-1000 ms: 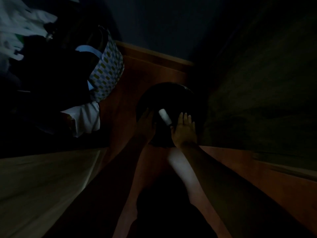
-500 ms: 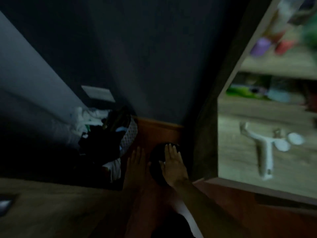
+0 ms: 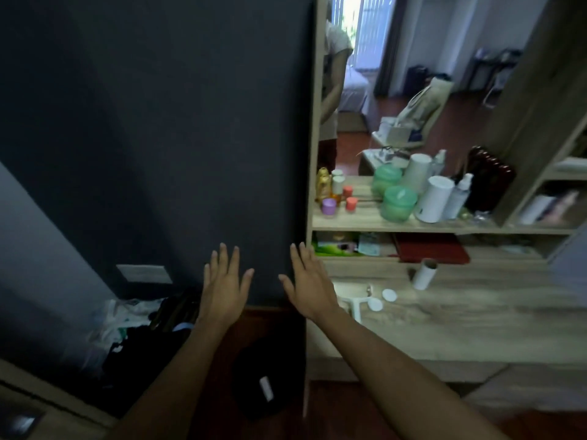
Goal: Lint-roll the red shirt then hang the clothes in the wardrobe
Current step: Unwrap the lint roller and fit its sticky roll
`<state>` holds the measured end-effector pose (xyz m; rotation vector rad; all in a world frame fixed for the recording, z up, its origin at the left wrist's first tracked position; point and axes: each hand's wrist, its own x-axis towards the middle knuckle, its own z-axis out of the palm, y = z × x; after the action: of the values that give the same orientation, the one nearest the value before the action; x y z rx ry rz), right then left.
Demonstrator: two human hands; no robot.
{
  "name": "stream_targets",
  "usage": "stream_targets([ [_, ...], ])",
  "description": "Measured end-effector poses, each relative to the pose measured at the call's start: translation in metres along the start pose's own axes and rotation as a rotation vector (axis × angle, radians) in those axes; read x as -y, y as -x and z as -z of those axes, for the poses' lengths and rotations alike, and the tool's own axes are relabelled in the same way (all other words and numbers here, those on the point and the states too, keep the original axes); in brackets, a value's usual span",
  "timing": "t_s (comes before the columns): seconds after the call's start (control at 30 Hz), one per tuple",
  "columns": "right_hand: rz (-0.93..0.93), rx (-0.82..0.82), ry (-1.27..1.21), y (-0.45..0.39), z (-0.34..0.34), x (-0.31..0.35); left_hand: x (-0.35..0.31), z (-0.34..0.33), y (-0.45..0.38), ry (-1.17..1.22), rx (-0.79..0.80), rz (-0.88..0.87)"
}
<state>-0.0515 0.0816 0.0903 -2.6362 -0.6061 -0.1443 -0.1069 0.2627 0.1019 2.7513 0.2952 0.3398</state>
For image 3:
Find green lidded plastic jar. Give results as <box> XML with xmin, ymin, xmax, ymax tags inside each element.
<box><xmin>380</xmin><ymin>185</ymin><xmax>419</xmax><ymax>224</ymax></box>

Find person's right hand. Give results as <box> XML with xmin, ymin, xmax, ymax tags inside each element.
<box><xmin>278</xmin><ymin>241</ymin><xmax>342</xmax><ymax>322</ymax></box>

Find white lint roller handle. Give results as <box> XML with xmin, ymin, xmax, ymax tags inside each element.
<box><xmin>338</xmin><ymin>284</ymin><xmax>373</xmax><ymax>324</ymax></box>

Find yellow shampoo bottle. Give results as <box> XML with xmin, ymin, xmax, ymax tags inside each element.
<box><xmin>316</xmin><ymin>167</ymin><xmax>333</xmax><ymax>205</ymax></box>

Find person's left hand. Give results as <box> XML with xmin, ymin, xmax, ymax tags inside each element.
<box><xmin>198</xmin><ymin>242</ymin><xmax>256</xmax><ymax>328</ymax></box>

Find dark brown glossy bag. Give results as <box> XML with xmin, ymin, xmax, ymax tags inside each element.
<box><xmin>463</xmin><ymin>145</ymin><xmax>517</xmax><ymax>214</ymax></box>

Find pink tube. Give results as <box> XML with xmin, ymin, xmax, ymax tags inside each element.
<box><xmin>541</xmin><ymin>189</ymin><xmax>580</xmax><ymax>225</ymax></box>

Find black round object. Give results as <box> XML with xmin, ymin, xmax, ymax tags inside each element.
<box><xmin>231</xmin><ymin>334</ymin><xmax>306</xmax><ymax>420</ymax></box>

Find clear spray bottle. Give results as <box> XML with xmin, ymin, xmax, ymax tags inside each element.
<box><xmin>442</xmin><ymin>172</ymin><xmax>474</xmax><ymax>221</ymax></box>

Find pale blue packet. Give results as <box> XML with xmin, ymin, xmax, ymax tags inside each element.
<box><xmin>357</xmin><ymin>232</ymin><xmax>382</xmax><ymax>257</ymax></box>

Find person's left forearm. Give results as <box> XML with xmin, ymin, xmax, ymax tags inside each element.
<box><xmin>105</xmin><ymin>315</ymin><xmax>230</xmax><ymax>440</ymax></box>

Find wall mirror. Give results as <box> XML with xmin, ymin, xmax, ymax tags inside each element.
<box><xmin>316</xmin><ymin>0</ymin><xmax>551</xmax><ymax>179</ymax></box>

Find white wall socket plate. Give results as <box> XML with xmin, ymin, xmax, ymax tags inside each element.
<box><xmin>116</xmin><ymin>264</ymin><xmax>174</xmax><ymax>285</ymax></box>

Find metal recessed door handle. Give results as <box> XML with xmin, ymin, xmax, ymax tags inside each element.
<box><xmin>0</xmin><ymin>403</ymin><xmax>46</xmax><ymax>440</ymax></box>

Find empty white cardboard tube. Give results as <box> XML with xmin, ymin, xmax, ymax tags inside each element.
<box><xmin>411</xmin><ymin>258</ymin><xmax>439</xmax><ymax>292</ymax></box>

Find green packet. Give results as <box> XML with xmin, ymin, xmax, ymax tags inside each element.
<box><xmin>313</xmin><ymin>233</ymin><xmax>358</xmax><ymax>258</ymax></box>

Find wooden vanity shelf unit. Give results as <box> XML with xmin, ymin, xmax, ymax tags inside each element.
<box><xmin>305</xmin><ymin>0</ymin><xmax>587</xmax><ymax>408</ymax></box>

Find white cylinder humidifier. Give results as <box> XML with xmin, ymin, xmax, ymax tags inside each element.
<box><xmin>413</xmin><ymin>175</ymin><xmax>456</xmax><ymax>224</ymax></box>

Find white tube bottle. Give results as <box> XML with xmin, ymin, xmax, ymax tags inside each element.
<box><xmin>518</xmin><ymin>194</ymin><xmax>556</xmax><ymax>226</ymax></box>

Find white plastic bags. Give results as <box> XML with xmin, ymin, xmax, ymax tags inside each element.
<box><xmin>84</xmin><ymin>297</ymin><xmax>164</xmax><ymax>362</ymax></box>

